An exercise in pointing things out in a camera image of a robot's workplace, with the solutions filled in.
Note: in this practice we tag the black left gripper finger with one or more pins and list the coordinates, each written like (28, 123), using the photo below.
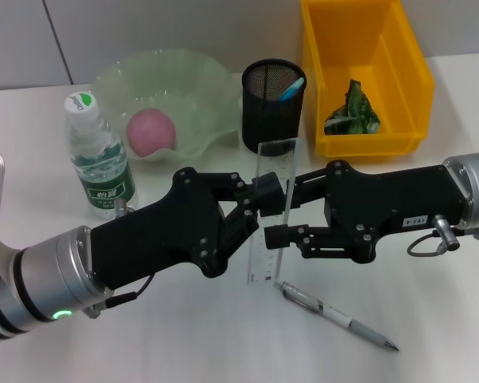
(239, 229)
(269, 195)

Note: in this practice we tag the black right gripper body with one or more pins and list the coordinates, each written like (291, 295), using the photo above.
(391, 203)

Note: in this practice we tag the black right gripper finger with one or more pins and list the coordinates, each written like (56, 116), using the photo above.
(315, 241)
(311, 191)

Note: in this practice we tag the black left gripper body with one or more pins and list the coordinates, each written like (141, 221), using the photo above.
(155, 239)

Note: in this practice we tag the clear plastic ruler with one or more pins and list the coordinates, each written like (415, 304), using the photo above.
(263, 247)

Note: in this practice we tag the green plastic wrapper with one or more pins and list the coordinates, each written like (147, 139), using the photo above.
(353, 115)

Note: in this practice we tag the clear green-label water bottle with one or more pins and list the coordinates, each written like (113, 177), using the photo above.
(104, 167)

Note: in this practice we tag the blue capped scissors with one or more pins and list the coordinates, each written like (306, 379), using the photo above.
(293, 89)

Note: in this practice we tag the grey white ballpoint pen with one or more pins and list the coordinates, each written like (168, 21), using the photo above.
(367, 331)

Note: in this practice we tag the pink peach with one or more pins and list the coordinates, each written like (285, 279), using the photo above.
(149, 131)

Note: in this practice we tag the black mesh pen holder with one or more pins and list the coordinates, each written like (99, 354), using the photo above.
(269, 115)

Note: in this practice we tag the translucent green wavy fruit plate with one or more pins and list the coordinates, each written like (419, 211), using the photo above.
(199, 95)

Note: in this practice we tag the yellow plastic bin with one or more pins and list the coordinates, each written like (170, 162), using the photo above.
(399, 72)

